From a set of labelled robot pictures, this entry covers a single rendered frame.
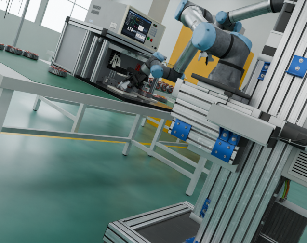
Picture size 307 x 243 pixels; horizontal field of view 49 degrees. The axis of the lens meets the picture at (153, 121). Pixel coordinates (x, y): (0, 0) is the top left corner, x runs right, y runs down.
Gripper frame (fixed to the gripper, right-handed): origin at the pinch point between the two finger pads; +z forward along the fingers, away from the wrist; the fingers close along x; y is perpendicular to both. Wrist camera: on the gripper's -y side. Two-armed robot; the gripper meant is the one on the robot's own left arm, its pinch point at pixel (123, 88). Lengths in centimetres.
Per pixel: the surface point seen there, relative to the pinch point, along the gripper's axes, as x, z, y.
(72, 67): -20.6, 15.6, -27.7
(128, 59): 21.5, -4.3, -31.3
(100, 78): 1.3, 12.7, -21.4
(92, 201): -1, 63, 49
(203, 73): 347, 37, -152
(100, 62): -19.9, -5.2, -12.8
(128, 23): -3.7, -29.4, -31.9
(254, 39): 532, -51, -228
